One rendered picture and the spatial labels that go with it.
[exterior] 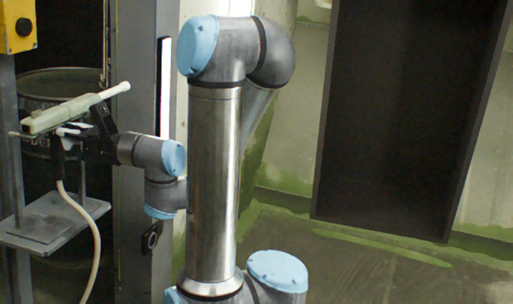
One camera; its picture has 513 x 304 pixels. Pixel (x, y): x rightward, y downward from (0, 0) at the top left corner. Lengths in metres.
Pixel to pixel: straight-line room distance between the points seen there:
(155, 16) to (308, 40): 1.87
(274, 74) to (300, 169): 2.29
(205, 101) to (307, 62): 2.56
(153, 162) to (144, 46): 0.63
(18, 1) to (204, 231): 0.82
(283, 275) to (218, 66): 0.53
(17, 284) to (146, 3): 1.01
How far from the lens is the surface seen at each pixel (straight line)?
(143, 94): 2.02
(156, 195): 1.49
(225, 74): 1.05
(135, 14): 1.97
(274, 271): 1.33
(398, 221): 2.58
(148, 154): 1.45
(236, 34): 1.06
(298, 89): 3.54
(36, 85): 2.88
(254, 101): 1.22
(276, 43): 1.10
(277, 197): 3.42
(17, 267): 1.94
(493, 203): 3.37
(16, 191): 1.68
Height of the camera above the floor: 1.65
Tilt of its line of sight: 20 degrees down
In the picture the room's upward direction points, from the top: 5 degrees clockwise
